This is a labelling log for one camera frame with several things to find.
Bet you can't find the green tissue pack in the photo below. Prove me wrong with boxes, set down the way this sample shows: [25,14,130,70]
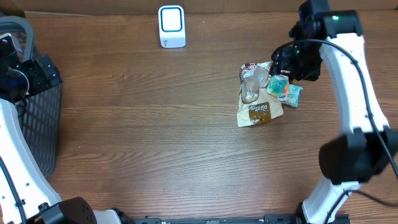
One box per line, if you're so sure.
[266,75,289,97]

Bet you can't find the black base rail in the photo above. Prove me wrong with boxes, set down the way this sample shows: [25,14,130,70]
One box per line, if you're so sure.
[132,213,352,224]

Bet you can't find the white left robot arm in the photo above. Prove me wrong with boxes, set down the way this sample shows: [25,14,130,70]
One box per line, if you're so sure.
[1,33,121,224]

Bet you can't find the teal wet wipes pack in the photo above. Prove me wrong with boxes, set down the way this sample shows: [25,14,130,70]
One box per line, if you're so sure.
[285,85,303,108]

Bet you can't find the beige brown snack bag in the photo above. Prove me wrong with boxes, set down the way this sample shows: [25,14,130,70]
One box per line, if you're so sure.
[236,62,284,127]

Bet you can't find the white barcode scanner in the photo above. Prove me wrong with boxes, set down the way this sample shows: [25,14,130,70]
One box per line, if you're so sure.
[158,5,186,49]

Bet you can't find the grey plastic mesh basket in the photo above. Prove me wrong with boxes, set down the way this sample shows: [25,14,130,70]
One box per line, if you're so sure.
[1,16,62,178]

